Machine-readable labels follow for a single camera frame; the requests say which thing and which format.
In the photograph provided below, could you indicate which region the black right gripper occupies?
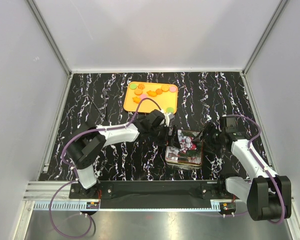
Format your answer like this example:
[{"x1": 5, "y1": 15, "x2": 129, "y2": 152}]
[{"x1": 192, "y1": 121, "x2": 225, "y2": 155}]

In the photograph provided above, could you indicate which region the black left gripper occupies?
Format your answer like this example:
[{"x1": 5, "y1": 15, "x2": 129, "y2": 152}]
[{"x1": 149, "y1": 124, "x2": 181, "y2": 150}]

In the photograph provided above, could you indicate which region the gold tin lid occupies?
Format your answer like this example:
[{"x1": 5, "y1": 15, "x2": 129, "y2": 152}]
[{"x1": 165, "y1": 129, "x2": 203, "y2": 165}]

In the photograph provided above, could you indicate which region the gold cookie tin box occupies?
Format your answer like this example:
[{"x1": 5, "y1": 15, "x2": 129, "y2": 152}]
[{"x1": 166, "y1": 162, "x2": 202, "y2": 171}]

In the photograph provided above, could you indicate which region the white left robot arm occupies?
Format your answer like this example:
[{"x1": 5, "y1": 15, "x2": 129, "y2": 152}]
[{"x1": 61, "y1": 109, "x2": 203, "y2": 198}]

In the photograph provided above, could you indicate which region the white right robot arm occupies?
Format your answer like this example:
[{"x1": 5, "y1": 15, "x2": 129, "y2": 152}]
[{"x1": 199, "y1": 114, "x2": 292, "y2": 225}]

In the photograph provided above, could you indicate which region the green embossed round cookie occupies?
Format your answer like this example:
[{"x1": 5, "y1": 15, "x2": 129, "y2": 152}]
[{"x1": 165, "y1": 107, "x2": 175, "y2": 113}]

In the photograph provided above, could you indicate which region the yellow plastic tray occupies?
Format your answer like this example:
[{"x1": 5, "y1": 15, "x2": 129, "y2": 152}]
[{"x1": 123, "y1": 81, "x2": 179, "y2": 114}]

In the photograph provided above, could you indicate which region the orange swirl cookie centre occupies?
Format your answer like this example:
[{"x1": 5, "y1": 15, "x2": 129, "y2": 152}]
[{"x1": 155, "y1": 88, "x2": 163, "y2": 95}]

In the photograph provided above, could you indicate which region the orange swirl cookie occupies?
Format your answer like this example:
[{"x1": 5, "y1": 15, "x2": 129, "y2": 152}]
[
  {"x1": 155, "y1": 88, "x2": 163, "y2": 95},
  {"x1": 138, "y1": 84, "x2": 145, "y2": 90}
]

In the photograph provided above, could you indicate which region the pink round cookie right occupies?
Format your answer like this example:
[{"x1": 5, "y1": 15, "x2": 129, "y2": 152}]
[{"x1": 169, "y1": 86, "x2": 177, "y2": 93}]

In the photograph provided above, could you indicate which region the yellow cat-shaped cookie centre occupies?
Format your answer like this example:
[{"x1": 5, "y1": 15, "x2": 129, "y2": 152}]
[{"x1": 147, "y1": 90, "x2": 157, "y2": 97}]

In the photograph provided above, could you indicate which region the yellow cat-shaped cookie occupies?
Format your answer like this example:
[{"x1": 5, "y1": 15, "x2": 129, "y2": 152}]
[
  {"x1": 147, "y1": 90, "x2": 157, "y2": 97},
  {"x1": 132, "y1": 96, "x2": 142, "y2": 104}
]

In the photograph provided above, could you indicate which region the yellow dotted cookie top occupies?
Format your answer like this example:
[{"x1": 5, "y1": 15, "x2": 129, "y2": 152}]
[{"x1": 161, "y1": 85, "x2": 170, "y2": 92}]

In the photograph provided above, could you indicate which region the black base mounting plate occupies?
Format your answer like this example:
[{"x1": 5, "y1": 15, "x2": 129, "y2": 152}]
[{"x1": 69, "y1": 180, "x2": 239, "y2": 211}]

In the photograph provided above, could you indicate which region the yellow cat-shaped cookie left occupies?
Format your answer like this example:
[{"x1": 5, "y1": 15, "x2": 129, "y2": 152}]
[{"x1": 132, "y1": 96, "x2": 142, "y2": 104}]

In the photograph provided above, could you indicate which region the yellow dotted sandwich cookie left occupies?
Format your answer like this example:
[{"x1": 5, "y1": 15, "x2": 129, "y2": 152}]
[{"x1": 134, "y1": 89, "x2": 143, "y2": 96}]

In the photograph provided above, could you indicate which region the orange swirl cookie left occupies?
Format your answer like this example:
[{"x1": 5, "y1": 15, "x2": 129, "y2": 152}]
[{"x1": 138, "y1": 84, "x2": 145, "y2": 90}]

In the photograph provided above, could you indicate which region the green round cookie top-left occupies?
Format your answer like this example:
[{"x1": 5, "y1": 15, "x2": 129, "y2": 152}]
[{"x1": 129, "y1": 83, "x2": 137, "y2": 90}]

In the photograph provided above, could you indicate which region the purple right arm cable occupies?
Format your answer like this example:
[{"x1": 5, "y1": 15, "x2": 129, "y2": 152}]
[{"x1": 222, "y1": 114, "x2": 290, "y2": 223}]

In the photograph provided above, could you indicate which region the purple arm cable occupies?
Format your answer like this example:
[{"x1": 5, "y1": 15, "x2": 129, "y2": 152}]
[
  {"x1": 222, "y1": 114, "x2": 290, "y2": 223},
  {"x1": 48, "y1": 97, "x2": 166, "y2": 238}
]

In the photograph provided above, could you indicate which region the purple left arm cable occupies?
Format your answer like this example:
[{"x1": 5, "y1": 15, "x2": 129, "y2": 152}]
[{"x1": 48, "y1": 97, "x2": 166, "y2": 238}]

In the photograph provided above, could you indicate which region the aluminium frame rail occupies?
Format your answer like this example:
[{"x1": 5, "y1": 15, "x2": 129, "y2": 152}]
[{"x1": 23, "y1": 181, "x2": 101, "y2": 212}]

